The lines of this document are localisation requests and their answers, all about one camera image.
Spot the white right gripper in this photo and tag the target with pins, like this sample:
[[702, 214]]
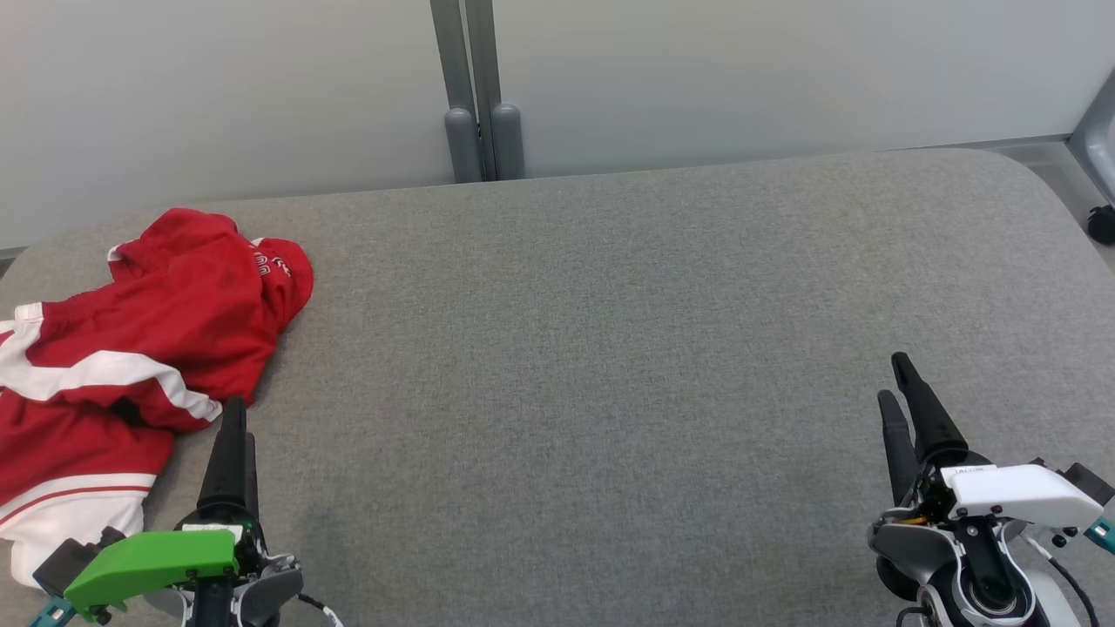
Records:
[[1019, 496]]

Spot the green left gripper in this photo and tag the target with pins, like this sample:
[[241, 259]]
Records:
[[148, 562]]

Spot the red basketball shorts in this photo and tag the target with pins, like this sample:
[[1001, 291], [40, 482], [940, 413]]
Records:
[[70, 453]]

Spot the red basketball jersey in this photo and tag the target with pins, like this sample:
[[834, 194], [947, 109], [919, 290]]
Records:
[[209, 287]]

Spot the small black round object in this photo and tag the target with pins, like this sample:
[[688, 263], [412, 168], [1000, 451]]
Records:
[[1103, 225]]

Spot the grey fabric sofa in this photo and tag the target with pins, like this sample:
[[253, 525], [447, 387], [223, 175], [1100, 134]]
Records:
[[566, 392]]

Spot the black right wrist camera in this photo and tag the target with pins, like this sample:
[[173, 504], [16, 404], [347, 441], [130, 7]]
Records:
[[1089, 481]]

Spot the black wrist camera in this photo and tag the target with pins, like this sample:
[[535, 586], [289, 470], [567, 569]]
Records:
[[61, 557], [1089, 481]]

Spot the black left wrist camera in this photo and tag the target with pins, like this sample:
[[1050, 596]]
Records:
[[61, 557]]

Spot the light grey metal frame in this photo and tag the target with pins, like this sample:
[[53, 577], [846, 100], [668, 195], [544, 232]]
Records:
[[1099, 139]]

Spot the grey partition post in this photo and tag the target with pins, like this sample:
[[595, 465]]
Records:
[[453, 70], [505, 139]]

